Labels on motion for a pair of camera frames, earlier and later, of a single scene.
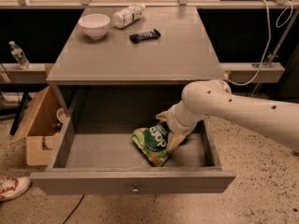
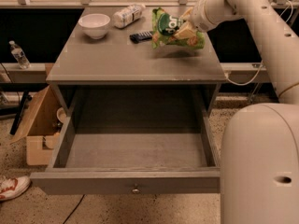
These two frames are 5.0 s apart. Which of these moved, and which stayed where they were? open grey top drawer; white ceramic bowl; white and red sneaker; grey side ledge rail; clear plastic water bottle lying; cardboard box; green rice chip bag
Moved: green rice chip bag
Stayed: white and red sneaker; clear plastic water bottle lying; open grey top drawer; grey side ledge rail; cardboard box; white ceramic bowl
